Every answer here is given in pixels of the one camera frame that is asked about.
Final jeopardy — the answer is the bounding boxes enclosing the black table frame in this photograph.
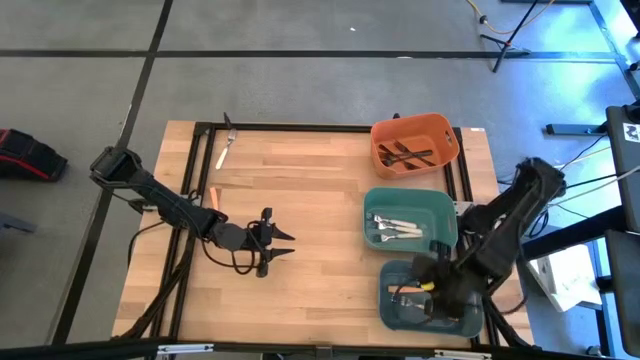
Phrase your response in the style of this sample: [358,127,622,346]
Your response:
[149,113,501,351]

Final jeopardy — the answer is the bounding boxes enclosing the orange plastic bin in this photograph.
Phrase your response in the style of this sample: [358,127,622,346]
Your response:
[369,112,461,180]

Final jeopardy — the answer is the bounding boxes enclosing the black tripod stand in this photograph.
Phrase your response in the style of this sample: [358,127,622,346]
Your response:
[479,0,539,75]

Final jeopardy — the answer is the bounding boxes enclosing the grey-teal plastic bin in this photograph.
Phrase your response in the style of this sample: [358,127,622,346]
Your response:
[378,258,486,339]

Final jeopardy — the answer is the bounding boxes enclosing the teal plastic bin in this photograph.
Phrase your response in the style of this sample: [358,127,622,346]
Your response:
[362,187,459,255]

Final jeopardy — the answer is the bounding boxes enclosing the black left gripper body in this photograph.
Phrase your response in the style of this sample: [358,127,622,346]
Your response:
[245,207,276,279]

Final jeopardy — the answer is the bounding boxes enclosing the white cardboard box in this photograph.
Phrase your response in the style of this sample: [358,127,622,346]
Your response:
[527,243,604,314]

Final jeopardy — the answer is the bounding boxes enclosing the white-handled metal fork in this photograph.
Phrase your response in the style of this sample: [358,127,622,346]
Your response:
[215,128,238,171]
[371,230,425,245]
[374,221,425,236]

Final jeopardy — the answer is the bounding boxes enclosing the red and black bag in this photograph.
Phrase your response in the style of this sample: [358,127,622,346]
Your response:
[0,128,69,183]

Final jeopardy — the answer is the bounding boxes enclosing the black stand foot bar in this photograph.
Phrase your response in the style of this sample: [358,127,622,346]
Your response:
[544,122,609,137]

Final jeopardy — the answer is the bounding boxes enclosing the black diagonal beam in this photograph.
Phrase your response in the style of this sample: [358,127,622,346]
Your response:
[519,204,629,261]

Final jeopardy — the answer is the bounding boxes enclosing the grey floor object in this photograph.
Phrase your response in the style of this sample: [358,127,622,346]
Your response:
[0,212,39,235]

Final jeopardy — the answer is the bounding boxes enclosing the black desk with sticker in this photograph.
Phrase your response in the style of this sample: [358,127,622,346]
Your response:
[604,99,640,234]

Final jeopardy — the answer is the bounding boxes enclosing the black cable bundle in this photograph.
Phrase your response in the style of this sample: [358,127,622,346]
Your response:
[112,232,197,342]

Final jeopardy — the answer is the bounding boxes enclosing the white-handled utensils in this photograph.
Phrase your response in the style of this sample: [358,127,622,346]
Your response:
[371,213,419,229]

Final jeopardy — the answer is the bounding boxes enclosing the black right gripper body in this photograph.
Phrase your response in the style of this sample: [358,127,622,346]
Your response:
[412,239,485,324]

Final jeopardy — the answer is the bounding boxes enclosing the black gantry beam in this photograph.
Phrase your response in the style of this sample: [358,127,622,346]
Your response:
[0,337,640,360]

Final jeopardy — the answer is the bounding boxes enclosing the yellow power cord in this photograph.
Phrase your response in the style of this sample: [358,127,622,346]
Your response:
[465,0,557,36]

